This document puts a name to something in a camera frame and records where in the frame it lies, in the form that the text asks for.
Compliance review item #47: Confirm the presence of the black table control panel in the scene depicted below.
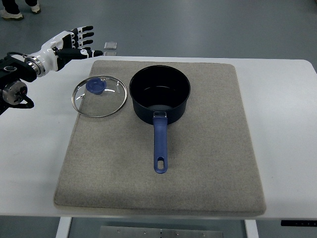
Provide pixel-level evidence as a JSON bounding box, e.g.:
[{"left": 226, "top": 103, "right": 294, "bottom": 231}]
[{"left": 280, "top": 220, "right": 317, "bottom": 227}]

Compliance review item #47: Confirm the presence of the metal floor socket plate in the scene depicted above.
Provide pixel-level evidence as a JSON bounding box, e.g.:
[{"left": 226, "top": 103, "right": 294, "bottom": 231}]
[{"left": 104, "top": 42, "right": 117, "bottom": 50}]

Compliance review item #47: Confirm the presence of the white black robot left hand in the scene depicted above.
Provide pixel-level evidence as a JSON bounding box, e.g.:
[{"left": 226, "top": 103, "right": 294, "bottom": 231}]
[{"left": 24, "top": 26, "right": 104, "bottom": 77}]

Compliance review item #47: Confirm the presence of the person's left white shoe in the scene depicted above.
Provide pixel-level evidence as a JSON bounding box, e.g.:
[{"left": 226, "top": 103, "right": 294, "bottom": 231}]
[{"left": 0, "top": 9, "right": 24, "bottom": 21}]

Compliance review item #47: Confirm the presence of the glass pot lid blue knob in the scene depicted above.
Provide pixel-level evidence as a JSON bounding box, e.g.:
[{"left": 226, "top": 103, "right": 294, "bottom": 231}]
[{"left": 71, "top": 75, "right": 128, "bottom": 118}]

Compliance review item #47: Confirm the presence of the person's white shoe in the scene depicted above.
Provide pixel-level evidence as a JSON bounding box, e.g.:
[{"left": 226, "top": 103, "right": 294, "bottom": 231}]
[
  {"left": 30, "top": 4, "right": 41, "bottom": 14},
  {"left": 0, "top": 9, "right": 24, "bottom": 21}
]

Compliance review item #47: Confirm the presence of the dark blue saucepan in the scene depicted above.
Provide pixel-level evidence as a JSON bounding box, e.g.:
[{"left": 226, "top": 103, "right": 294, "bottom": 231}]
[{"left": 129, "top": 65, "right": 191, "bottom": 174}]

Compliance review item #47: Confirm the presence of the beige felt mat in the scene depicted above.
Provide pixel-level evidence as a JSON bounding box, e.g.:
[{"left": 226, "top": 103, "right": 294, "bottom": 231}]
[{"left": 54, "top": 62, "right": 266, "bottom": 217}]

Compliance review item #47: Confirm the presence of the person's right white shoe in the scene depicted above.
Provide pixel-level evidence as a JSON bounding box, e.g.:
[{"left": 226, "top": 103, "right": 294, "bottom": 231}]
[{"left": 30, "top": 4, "right": 41, "bottom": 14}]

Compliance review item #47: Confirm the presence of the white table leg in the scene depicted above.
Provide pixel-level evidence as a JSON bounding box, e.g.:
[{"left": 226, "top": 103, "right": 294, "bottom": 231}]
[
  {"left": 55, "top": 217, "right": 72, "bottom": 238},
  {"left": 244, "top": 220, "right": 259, "bottom": 238}
]

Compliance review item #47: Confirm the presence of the white table leg right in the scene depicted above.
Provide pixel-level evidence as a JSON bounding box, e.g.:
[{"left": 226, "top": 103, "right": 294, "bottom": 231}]
[{"left": 244, "top": 220, "right": 259, "bottom": 238}]

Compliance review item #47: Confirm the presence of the white table leg left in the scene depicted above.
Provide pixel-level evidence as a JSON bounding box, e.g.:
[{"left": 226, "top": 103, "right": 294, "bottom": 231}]
[{"left": 55, "top": 217, "right": 72, "bottom": 238}]

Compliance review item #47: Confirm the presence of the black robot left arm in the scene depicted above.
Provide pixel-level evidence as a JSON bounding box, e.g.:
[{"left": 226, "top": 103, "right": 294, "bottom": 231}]
[{"left": 0, "top": 52, "right": 40, "bottom": 114}]

